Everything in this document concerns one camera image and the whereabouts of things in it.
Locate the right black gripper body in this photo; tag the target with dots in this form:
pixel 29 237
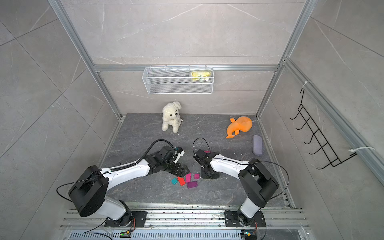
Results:
pixel 203 174

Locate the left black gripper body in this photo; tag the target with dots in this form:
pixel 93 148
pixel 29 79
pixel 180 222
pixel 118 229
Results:
pixel 173 168

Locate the red block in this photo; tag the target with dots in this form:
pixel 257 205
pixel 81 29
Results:
pixel 181 181

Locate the teal cube block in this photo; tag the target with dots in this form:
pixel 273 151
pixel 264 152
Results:
pixel 174 181

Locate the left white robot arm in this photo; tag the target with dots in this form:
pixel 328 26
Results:
pixel 88 193

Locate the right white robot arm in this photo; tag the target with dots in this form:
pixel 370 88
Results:
pixel 258 183

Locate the purple block flat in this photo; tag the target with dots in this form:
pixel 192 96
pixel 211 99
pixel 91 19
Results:
pixel 192 184

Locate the white plush dog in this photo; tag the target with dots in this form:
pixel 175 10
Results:
pixel 171 116

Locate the purple glasses case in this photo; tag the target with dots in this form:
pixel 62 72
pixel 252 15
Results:
pixel 257 146

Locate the orange toy watering can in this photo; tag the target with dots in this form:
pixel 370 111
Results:
pixel 242 124

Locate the yellow packet in basket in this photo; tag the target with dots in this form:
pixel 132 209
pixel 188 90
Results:
pixel 200 75

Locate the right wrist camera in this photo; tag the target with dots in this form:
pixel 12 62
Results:
pixel 200 156

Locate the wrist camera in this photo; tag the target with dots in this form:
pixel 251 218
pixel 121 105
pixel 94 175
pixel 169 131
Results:
pixel 200 156
pixel 169 155

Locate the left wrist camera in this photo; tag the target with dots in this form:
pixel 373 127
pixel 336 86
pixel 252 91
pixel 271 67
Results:
pixel 169 155

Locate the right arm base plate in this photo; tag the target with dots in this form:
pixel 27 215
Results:
pixel 236 219

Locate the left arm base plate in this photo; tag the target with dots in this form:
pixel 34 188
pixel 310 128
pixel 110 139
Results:
pixel 134 219

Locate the aluminium mounting rail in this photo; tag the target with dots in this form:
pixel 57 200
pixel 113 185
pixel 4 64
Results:
pixel 187 222

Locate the white wire mesh basket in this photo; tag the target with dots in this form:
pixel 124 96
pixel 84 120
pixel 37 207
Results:
pixel 176 80

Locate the black wire hook rack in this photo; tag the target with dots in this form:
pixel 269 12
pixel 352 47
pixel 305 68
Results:
pixel 317 135

